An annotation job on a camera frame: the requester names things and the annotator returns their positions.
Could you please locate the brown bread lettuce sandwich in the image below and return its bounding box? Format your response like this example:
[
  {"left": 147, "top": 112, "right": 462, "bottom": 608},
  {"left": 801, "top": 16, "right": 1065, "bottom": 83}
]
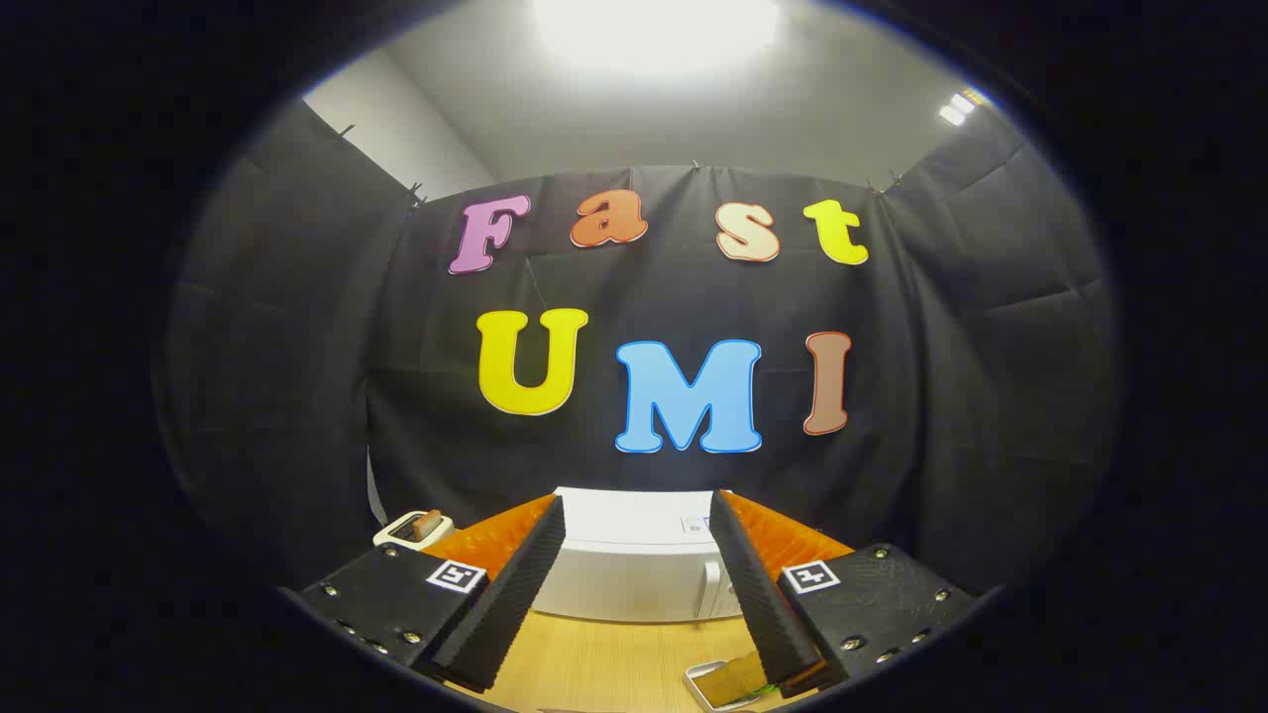
[{"left": 698, "top": 649, "right": 776, "bottom": 709}]

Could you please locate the white plate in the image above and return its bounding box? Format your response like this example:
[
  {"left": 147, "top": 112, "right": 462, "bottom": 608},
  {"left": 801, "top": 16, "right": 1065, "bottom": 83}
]
[{"left": 684, "top": 660, "right": 769, "bottom": 712}]

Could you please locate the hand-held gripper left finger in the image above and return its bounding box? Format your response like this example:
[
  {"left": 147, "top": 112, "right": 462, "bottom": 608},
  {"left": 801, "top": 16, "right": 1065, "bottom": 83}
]
[{"left": 295, "top": 493, "right": 568, "bottom": 694}]

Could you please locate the white toaster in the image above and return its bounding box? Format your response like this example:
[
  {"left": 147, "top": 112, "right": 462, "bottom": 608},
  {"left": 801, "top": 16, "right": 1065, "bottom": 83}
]
[{"left": 372, "top": 510, "right": 455, "bottom": 549}]

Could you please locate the small ceiling light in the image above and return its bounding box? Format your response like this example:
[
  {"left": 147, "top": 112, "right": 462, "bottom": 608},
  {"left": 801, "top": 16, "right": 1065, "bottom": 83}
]
[{"left": 937, "top": 87, "right": 992, "bottom": 128}]

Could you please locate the white microwave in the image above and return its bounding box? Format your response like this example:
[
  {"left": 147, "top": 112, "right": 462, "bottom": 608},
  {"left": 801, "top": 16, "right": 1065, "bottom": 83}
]
[{"left": 530, "top": 485, "right": 749, "bottom": 625}]

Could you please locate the black backdrop cloth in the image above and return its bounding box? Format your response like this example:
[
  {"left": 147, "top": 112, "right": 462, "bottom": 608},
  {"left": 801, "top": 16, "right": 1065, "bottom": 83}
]
[{"left": 158, "top": 94, "right": 1120, "bottom": 595}]

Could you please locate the large ceiling light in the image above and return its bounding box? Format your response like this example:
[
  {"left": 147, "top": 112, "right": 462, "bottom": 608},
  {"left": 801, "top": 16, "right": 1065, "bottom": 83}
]
[{"left": 530, "top": 0, "right": 784, "bottom": 75}]

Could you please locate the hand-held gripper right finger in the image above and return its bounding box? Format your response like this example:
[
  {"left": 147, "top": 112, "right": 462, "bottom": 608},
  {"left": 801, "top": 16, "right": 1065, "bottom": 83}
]
[{"left": 708, "top": 489, "right": 982, "bottom": 699}]

